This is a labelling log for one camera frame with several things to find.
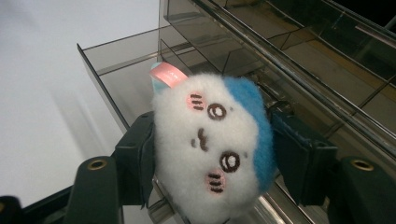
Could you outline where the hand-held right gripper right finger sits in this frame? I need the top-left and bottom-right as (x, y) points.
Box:
(270, 106), (396, 224)

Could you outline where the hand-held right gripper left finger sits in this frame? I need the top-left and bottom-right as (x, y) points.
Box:
(63, 111), (157, 224)

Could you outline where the white and blue plush toy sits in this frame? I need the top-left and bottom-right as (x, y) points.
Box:
(148, 61), (278, 224)

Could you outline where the smoky clear plastic drawer box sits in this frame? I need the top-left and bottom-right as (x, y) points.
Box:
(76, 0), (396, 224)

